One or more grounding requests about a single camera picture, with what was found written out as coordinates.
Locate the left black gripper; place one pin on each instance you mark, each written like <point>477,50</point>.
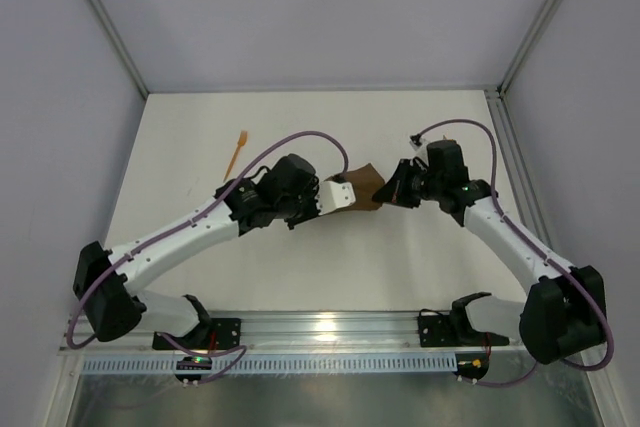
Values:
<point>310,203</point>

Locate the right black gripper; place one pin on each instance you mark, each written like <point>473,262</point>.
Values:
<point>400,183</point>

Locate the brown cloth napkin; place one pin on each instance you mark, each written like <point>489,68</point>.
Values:
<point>366,181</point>

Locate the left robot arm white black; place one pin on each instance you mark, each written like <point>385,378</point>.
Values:
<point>111,284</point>

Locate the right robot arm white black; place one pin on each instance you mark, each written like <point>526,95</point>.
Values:
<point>565,306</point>

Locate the orange plastic fork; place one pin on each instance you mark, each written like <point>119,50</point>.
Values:
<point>241,142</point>

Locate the right small controller board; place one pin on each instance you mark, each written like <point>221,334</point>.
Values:
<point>471,369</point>

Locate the small controller board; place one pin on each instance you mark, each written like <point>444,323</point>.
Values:
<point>471,369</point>
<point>190,371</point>

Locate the left small controller board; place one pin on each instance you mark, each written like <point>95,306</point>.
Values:
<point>190,371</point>

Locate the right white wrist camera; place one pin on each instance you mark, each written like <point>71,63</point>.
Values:
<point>419,145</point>

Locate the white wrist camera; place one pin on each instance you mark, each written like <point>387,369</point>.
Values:
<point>333,196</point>
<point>419,145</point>

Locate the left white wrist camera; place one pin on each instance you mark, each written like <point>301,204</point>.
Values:
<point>333,196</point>

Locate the aluminium right side rail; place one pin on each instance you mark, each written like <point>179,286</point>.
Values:
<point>527,203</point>

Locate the aluminium rail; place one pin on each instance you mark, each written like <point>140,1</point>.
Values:
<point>270,332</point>
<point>527,203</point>

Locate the aluminium front rail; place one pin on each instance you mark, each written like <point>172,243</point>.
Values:
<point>270,332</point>

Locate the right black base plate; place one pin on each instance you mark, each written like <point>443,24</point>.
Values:
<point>452,329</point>

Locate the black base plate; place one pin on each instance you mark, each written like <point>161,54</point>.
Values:
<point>452,329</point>
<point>218,333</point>

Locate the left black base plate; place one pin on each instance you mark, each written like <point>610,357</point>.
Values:
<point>218,333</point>

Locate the slotted grey cable duct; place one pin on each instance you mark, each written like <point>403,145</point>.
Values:
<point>277,364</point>

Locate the left aluminium corner post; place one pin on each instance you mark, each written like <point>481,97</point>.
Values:
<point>110,31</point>

